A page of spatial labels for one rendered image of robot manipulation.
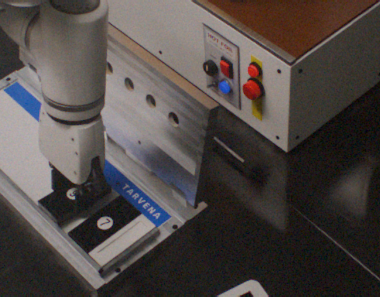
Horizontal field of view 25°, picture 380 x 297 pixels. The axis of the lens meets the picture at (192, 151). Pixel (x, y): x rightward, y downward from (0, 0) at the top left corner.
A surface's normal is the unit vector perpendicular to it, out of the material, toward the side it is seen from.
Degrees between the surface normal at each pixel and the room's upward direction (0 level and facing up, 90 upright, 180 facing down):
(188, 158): 76
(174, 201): 0
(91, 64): 89
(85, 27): 87
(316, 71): 90
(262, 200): 0
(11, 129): 0
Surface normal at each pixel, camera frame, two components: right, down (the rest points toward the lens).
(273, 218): -0.06, -0.65
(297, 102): 0.67, 0.54
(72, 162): -0.68, 0.42
